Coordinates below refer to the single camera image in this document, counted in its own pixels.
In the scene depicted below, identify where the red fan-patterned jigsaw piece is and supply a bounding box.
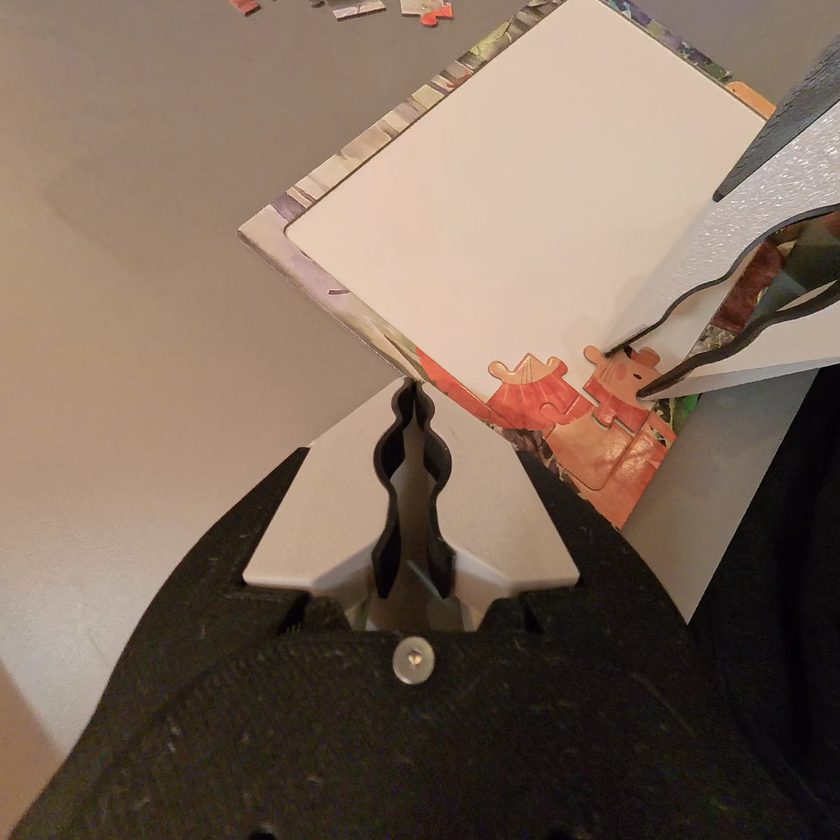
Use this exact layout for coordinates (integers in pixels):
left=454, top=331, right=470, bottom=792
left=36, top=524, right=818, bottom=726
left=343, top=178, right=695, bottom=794
left=487, top=354, right=589, bottom=429

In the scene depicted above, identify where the jigsaw puzzle frame board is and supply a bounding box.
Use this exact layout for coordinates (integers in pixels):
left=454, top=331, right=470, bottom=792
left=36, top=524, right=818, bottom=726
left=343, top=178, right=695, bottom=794
left=238, top=0, right=778, bottom=531

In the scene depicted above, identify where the pile of jigsaw puzzle pieces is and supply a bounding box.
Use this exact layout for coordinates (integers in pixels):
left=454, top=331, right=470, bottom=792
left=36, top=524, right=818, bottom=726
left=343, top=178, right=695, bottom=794
left=226, top=0, right=455, bottom=28

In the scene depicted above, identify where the person's black clothing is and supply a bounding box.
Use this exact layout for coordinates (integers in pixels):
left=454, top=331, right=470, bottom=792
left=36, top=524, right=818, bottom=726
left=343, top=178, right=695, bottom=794
left=689, top=367, right=840, bottom=840

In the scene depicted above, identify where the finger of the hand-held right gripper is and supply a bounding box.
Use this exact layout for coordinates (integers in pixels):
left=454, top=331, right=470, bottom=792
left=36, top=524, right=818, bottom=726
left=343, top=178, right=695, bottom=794
left=604, top=107, right=840, bottom=358
left=637, top=281, right=840, bottom=403

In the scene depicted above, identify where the orange whiskered-face jigsaw piece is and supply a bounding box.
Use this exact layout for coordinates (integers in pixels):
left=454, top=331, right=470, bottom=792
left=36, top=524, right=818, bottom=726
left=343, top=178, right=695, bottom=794
left=583, top=344, right=665, bottom=432

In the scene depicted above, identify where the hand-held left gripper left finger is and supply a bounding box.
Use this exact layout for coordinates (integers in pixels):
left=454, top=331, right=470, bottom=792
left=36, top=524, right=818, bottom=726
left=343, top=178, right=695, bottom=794
left=241, top=377, right=417, bottom=601

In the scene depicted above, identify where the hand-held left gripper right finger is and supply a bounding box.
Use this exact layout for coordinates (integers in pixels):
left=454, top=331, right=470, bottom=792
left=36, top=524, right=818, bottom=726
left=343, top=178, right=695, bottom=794
left=415, top=382, right=581, bottom=632

